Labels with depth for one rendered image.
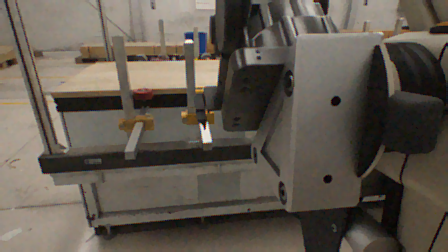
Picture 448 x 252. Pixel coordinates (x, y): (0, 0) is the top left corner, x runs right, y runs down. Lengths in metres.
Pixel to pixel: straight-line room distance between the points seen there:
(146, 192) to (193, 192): 0.27
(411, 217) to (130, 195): 1.45
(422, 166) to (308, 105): 0.11
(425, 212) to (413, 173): 0.09
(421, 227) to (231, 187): 1.34
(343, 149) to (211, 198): 1.49
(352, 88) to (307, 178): 0.06
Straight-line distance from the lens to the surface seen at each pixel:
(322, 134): 0.17
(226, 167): 1.27
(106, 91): 1.33
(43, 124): 1.24
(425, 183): 0.25
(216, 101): 0.54
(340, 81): 0.17
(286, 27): 0.21
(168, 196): 1.63
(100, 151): 1.21
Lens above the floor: 1.24
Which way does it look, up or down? 24 degrees down
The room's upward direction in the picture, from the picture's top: straight up
